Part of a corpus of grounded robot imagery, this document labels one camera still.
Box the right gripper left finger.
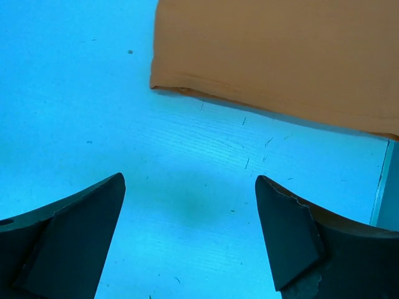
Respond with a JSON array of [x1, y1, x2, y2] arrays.
[[1, 173, 126, 299]]

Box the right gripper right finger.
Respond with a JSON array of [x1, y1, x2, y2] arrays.
[[255, 176, 398, 299]]

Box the orange trousers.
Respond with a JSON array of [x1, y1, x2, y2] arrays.
[[150, 1, 398, 138]]

